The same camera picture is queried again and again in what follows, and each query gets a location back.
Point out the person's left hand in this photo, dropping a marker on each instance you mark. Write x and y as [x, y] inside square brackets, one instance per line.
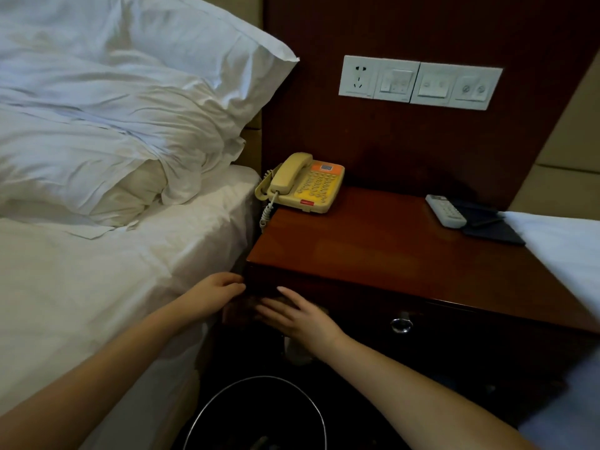
[208, 295]

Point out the black pen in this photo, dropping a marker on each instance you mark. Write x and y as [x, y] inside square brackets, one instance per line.
[487, 222]

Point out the dark wooden nightstand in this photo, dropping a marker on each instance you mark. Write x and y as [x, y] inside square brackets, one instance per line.
[384, 248]

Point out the white bed cover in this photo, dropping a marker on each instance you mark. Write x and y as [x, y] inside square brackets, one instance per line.
[567, 257]

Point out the person's right hand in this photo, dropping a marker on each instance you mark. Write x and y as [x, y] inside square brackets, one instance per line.
[304, 320]

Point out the white remote control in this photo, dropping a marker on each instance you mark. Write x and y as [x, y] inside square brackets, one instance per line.
[445, 211]

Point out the person's left forearm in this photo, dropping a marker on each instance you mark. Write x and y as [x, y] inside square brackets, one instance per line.
[84, 384]

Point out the white bed sheet mattress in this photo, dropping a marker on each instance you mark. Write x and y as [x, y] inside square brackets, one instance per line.
[94, 285]

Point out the dark blue scribbled pouch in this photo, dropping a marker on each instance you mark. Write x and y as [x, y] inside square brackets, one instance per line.
[497, 234]

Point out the person's right forearm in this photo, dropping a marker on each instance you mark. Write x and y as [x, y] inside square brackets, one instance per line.
[422, 398]

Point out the crumpled white pillow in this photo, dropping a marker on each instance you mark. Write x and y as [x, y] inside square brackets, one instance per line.
[94, 149]

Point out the beige padded headboard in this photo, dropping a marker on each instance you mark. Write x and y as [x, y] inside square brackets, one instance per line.
[562, 182]

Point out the black metal-rimmed trash bin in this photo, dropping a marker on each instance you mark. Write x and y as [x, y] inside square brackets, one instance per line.
[220, 393]

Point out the brown cleaning cloth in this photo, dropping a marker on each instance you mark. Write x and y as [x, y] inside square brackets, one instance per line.
[239, 311]

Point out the white socket and switch panel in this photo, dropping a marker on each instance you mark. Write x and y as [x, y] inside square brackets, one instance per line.
[358, 79]

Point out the white four-button switch panel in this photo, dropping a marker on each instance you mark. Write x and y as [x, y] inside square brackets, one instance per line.
[459, 86]

